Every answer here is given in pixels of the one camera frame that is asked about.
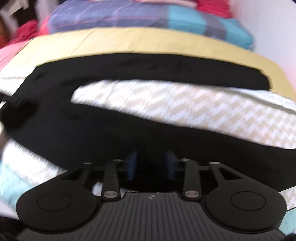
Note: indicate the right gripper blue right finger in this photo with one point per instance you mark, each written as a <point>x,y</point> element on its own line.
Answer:
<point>186,171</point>

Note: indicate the pink bedsheet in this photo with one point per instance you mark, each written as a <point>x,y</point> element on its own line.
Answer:
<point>9,51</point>

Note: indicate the red folded fabric stack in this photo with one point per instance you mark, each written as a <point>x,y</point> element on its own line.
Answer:
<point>27,31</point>

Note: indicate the red folded clothes pile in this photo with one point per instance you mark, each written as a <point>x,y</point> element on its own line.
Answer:
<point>219,8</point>

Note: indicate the black knit pants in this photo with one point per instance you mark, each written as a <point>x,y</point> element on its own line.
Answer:
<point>41,117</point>

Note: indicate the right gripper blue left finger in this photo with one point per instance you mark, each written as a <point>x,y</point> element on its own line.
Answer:
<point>113,169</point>

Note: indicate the teal grey folded blanket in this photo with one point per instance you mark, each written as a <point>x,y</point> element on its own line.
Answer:
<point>190,20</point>

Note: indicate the yellow white patterned bedsheet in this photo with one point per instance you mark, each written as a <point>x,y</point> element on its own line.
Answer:
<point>265,117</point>

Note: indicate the blue plaid folded quilt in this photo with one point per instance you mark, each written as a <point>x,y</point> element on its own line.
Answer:
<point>78,15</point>

